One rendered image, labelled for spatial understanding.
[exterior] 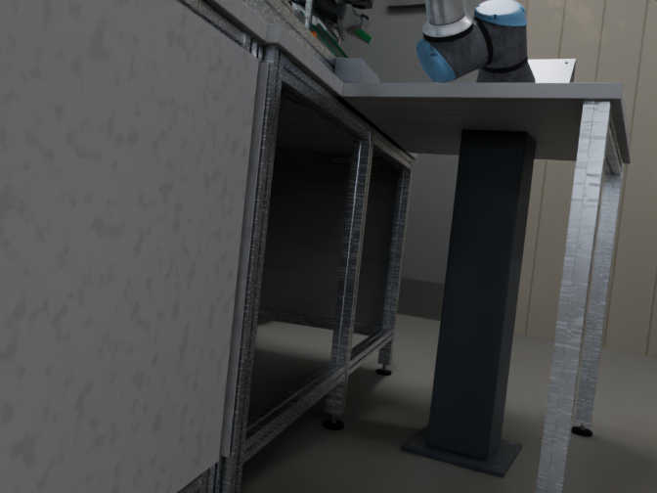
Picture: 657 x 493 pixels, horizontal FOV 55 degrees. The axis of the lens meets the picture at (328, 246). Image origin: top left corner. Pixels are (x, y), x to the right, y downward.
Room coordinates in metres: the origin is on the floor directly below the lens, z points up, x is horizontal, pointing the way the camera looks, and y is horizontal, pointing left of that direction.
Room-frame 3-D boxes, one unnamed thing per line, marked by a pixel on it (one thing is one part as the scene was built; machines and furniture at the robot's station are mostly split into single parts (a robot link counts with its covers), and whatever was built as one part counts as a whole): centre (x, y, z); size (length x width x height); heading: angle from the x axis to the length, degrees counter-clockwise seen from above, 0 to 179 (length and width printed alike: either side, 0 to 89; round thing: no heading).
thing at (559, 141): (1.67, -0.37, 0.84); 0.90 x 0.70 x 0.03; 154
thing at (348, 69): (1.64, -0.03, 0.93); 0.21 x 0.07 x 0.06; 164
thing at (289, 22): (1.48, 0.08, 0.91); 0.89 x 0.06 x 0.11; 164
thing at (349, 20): (1.72, 0.01, 1.10); 0.06 x 0.03 x 0.09; 74
